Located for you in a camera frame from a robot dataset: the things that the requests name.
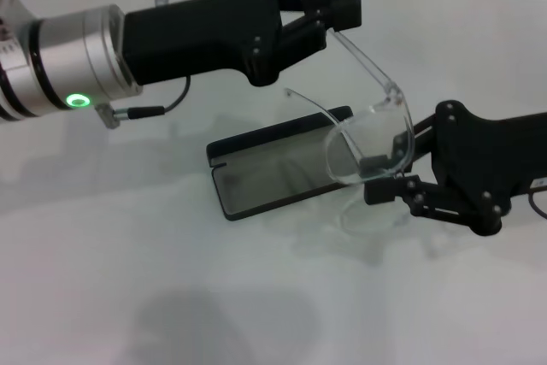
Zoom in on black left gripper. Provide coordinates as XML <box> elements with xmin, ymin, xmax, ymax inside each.
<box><xmin>123</xmin><ymin>0</ymin><xmax>286</xmax><ymax>89</ymax></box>

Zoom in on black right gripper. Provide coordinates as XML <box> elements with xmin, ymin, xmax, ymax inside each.
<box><xmin>361</xmin><ymin>99</ymin><xmax>547</xmax><ymax>238</ymax></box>

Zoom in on clear white glasses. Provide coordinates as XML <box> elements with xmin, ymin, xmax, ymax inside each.
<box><xmin>284</xmin><ymin>26</ymin><xmax>416</xmax><ymax>190</ymax></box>

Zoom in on black glasses case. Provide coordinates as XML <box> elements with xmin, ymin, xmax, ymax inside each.
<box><xmin>206</xmin><ymin>104</ymin><xmax>356</xmax><ymax>223</ymax></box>

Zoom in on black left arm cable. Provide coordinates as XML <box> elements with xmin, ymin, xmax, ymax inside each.
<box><xmin>96</xmin><ymin>0</ymin><xmax>192</xmax><ymax>129</ymax></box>

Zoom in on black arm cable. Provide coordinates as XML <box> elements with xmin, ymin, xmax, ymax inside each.
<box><xmin>527</xmin><ymin>177</ymin><xmax>547</xmax><ymax>217</ymax></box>
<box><xmin>96</xmin><ymin>0</ymin><xmax>192</xmax><ymax>129</ymax></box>

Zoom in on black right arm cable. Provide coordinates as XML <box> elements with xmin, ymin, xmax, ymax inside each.
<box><xmin>527</xmin><ymin>177</ymin><xmax>547</xmax><ymax>217</ymax></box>

